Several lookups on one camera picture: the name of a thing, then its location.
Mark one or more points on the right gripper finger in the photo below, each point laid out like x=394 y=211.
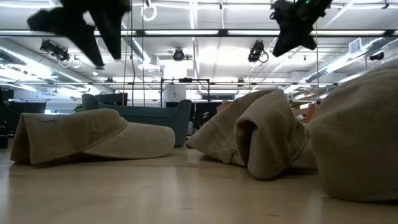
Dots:
x=293 y=39
x=281 y=43

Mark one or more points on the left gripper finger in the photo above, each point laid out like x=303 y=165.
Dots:
x=90 y=43
x=110 y=31

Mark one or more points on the tan cap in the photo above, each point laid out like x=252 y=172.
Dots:
x=267 y=130
x=77 y=133
x=357 y=137

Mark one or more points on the black mounted light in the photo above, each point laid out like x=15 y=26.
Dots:
x=54 y=49
x=256 y=51

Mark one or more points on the teal plastic bin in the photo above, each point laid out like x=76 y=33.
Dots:
x=175 y=124

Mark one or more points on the black overhead camera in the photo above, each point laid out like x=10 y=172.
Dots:
x=178 y=55

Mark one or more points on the black aluminium rig frame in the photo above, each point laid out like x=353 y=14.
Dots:
x=186 y=32

